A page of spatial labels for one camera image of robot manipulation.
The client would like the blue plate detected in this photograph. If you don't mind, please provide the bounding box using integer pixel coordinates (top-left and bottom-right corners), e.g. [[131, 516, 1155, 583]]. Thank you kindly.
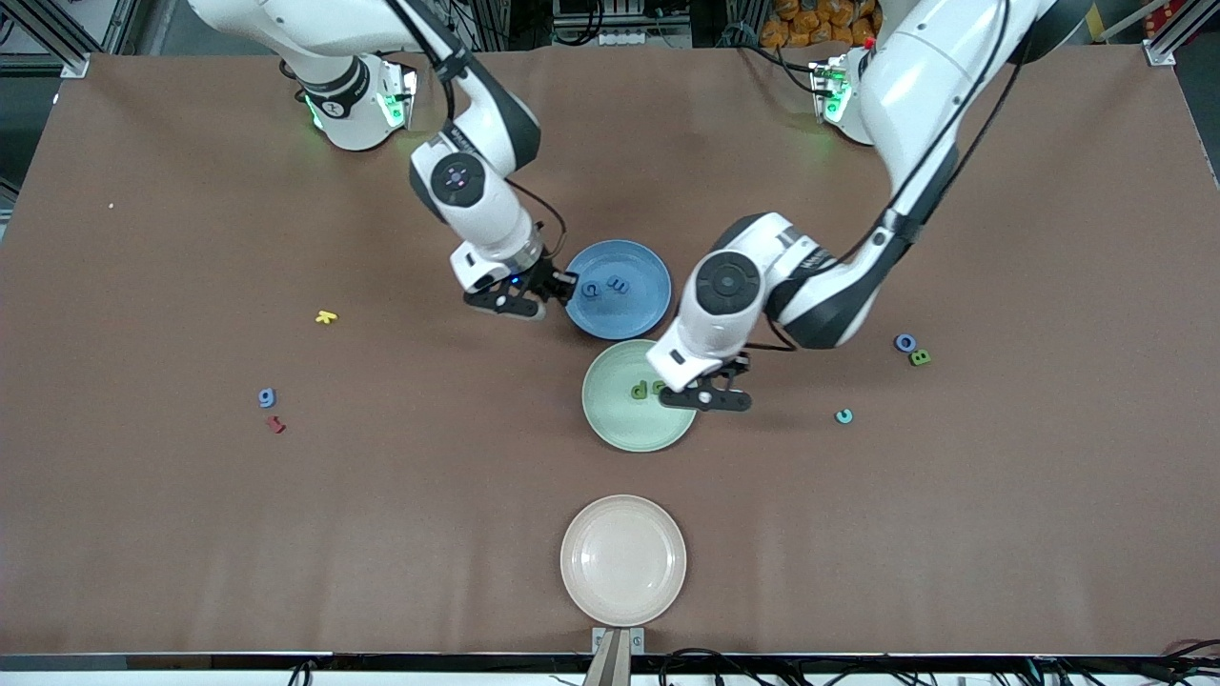
[[562, 239, 673, 341]]

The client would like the green plate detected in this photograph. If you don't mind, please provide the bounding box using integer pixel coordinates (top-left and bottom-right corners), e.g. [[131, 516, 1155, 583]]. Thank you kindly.
[[581, 339, 700, 454]]

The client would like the pink plate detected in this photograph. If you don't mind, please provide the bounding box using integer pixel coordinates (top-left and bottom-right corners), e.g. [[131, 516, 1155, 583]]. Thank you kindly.
[[559, 494, 687, 628]]

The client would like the brown table cover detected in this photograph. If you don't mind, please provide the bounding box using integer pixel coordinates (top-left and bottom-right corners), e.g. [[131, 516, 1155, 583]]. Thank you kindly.
[[0, 43, 1220, 658]]

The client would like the pile of orange objects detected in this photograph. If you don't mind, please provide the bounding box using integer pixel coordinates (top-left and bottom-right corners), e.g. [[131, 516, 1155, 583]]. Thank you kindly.
[[760, 0, 866, 50]]

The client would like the grey metal bracket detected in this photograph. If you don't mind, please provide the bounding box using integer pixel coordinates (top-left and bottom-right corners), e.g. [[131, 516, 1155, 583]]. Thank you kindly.
[[583, 626, 646, 686]]

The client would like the aluminium frame post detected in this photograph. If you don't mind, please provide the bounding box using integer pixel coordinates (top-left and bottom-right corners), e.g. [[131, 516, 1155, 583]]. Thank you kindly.
[[1144, 0, 1220, 68], [0, 0, 92, 79]]

